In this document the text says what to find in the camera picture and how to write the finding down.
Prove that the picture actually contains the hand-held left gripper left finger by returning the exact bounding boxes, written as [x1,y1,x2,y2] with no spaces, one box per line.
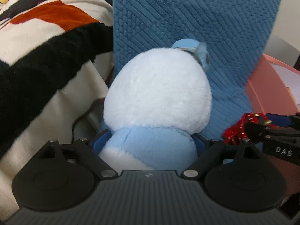
[39,129,118,180]

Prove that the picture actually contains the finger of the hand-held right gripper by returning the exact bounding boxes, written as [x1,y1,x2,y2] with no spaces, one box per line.
[255,113,300,128]
[244,121,300,166]

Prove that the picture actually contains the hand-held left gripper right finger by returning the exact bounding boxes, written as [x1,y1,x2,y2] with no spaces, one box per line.
[181,135,265,181]

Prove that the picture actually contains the pink cardboard box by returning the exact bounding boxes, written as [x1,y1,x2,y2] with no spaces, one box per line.
[245,53,300,115]

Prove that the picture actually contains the red and purple ribbon flower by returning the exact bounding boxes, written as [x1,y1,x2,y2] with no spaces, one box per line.
[223,112,268,146]

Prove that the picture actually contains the white and light-blue plush toy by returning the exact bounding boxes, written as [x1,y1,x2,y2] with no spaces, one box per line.
[98,39,212,171]

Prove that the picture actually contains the red black white striped blanket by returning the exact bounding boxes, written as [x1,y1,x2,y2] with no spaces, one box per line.
[0,0,116,216]

